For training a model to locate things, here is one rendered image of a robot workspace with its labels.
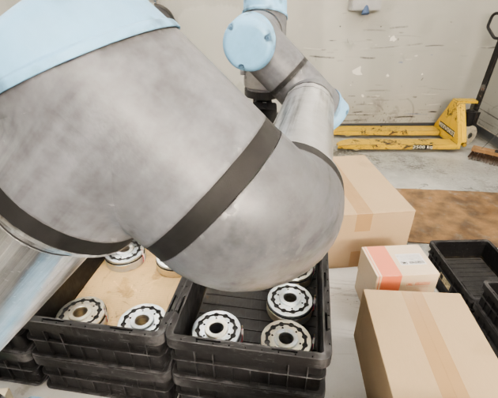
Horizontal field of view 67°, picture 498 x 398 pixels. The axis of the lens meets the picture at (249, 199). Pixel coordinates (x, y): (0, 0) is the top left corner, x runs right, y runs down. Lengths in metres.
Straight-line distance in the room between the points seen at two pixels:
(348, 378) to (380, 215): 0.46
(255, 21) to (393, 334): 0.64
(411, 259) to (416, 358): 0.32
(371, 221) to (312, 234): 0.93
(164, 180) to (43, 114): 0.07
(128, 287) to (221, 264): 0.79
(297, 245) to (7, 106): 0.17
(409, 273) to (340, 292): 0.22
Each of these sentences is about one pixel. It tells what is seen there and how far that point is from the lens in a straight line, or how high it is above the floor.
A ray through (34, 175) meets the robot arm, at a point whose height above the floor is 1.40.
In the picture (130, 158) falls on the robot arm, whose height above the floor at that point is 1.41.
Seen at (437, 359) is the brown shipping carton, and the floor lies 0.86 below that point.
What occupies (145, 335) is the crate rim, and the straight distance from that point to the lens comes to 0.74.
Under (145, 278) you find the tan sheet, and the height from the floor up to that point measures 0.83.
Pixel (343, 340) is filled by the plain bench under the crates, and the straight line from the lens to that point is 1.04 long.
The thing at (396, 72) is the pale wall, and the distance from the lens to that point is 4.37.
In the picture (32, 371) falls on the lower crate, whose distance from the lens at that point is 1.00.
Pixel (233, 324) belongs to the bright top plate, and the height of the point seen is 0.86.
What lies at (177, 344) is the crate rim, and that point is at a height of 0.92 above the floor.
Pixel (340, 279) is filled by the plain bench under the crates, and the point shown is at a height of 0.70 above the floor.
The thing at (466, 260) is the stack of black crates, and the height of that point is 0.27.
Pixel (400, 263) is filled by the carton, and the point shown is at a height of 0.85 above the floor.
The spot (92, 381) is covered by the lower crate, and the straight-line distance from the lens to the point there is 0.93.
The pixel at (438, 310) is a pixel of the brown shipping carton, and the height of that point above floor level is 0.86.
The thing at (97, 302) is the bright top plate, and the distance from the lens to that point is 0.93.
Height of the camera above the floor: 1.49
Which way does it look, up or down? 31 degrees down
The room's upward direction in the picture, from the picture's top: straight up
